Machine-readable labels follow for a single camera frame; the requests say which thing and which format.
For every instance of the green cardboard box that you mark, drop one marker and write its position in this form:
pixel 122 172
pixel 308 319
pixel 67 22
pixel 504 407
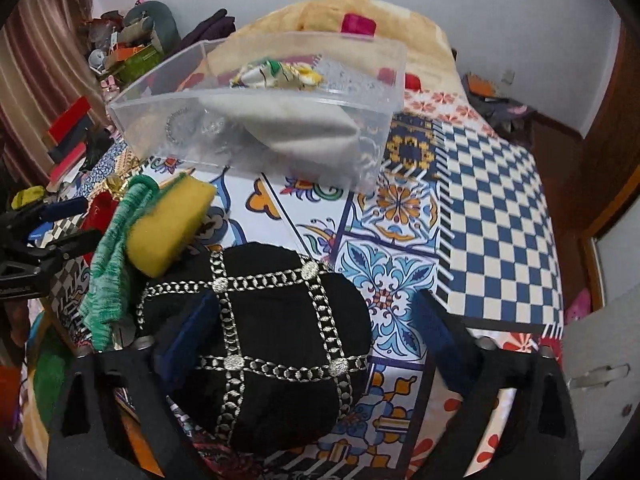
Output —
pixel 140 63

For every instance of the yellow fuzzy cloth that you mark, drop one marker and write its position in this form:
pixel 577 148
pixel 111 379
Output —
pixel 28 198

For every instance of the yellow sponge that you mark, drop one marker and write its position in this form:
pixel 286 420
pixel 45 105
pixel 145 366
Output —
pixel 167 220

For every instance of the pile of dark clothes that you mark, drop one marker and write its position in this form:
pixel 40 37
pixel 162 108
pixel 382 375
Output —
pixel 497 102

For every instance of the white drawer cabinet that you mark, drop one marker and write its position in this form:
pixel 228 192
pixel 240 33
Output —
pixel 600 410

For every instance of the striped brown curtain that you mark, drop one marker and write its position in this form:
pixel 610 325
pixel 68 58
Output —
pixel 35 60

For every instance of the red flat box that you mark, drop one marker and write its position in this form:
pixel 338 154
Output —
pixel 70 121

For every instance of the green towel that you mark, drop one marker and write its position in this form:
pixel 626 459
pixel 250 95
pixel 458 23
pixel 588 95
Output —
pixel 47 380

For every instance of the green yellow patterned fabric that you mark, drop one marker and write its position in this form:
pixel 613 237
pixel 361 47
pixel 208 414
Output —
pixel 272 74

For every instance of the black embroidered cap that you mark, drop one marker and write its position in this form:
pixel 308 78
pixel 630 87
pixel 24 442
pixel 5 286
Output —
pixel 280 350

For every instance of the clear plastic storage container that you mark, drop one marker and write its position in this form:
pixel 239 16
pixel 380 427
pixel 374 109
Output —
pixel 150 110

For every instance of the red cloth item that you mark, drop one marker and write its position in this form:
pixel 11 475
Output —
pixel 97 216

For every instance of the colourful patterned bedsheet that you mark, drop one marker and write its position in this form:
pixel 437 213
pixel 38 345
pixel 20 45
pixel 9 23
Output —
pixel 492 210

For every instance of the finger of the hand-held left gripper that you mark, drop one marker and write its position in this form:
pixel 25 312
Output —
pixel 62 209
pixel 60 250

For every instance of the orange fleece blanket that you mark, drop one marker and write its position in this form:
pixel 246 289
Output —
pixel 320 16

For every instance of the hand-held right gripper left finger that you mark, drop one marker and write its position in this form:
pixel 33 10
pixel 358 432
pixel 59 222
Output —
pixel 192 332

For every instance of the brown wooden wardrobe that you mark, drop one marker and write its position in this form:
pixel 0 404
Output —
pixel 600 160

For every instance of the pink rectangular item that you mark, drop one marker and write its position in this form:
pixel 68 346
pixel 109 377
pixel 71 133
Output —
pixel 358 24

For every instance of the white wall outlet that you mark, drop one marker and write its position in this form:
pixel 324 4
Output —
pixel 508 78

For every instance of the beige folded cloth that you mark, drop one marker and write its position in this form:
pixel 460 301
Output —
pixel 300 127

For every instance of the dark purple clothing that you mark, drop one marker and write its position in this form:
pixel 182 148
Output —
pixel 210 27

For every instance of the pink slipper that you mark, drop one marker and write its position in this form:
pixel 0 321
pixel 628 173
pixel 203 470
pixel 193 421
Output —
pixel 579 306

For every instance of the green knitted cloth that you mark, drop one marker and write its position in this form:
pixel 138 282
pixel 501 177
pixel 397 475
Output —
pixel 112 260

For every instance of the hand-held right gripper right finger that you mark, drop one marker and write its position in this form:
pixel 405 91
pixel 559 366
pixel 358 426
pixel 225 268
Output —
pixel 440 340

